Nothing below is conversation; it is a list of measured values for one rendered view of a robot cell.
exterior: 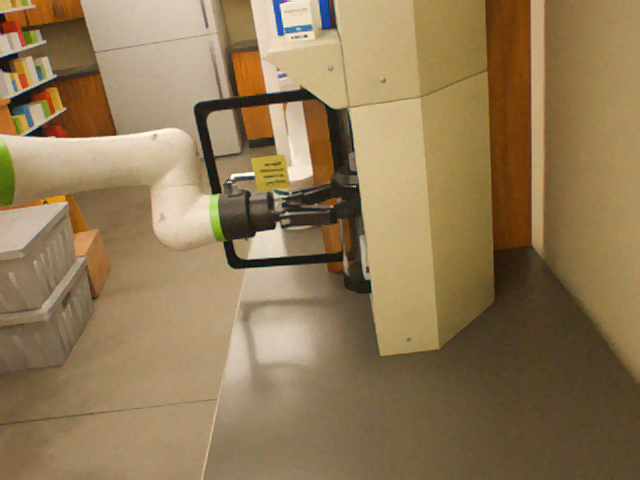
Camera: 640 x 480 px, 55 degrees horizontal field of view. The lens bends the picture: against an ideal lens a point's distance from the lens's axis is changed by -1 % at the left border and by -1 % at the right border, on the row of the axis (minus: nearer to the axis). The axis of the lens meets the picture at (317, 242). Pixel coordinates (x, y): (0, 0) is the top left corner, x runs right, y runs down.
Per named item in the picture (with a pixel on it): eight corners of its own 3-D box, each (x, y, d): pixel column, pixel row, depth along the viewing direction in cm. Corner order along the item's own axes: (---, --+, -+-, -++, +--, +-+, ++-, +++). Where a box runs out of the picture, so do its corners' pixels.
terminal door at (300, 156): (357, 260, 143) (334, 85, 126) (229, 269, 148) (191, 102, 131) (357, 259, 143) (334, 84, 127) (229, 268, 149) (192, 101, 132)
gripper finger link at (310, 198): (287, 217, 121) (284, 215, 122) (338, 200, 125) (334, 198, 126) (284, 198, 119) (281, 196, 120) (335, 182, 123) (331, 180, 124)
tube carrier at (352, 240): (392, 261, 130) (384, 163, 121) (397, 287, 120) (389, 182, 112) (340, 267, 131) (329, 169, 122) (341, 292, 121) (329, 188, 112)
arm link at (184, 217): (167, 251, 128) (149, 258, 117) (157, 190, 127) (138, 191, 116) (234, 242, 127) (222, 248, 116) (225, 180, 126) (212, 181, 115)
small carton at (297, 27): (323, 34, 105) (318, -3, 103) (314, 39, 101) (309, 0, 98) (295, 38, 107) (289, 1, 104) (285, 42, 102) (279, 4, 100)
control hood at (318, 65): (341, 73, 126) (334, 21, 122) (350, 108, 97) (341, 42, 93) (285, 81, 127) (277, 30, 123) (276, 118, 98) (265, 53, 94)
